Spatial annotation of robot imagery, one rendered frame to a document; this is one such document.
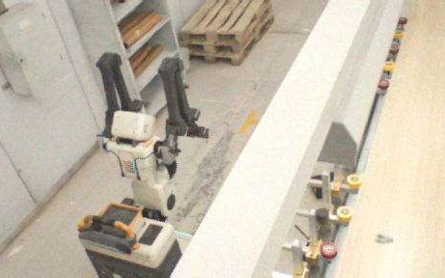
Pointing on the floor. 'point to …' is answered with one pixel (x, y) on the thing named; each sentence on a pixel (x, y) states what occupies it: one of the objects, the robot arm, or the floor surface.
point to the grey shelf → (142, 87)
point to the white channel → (280, 153)
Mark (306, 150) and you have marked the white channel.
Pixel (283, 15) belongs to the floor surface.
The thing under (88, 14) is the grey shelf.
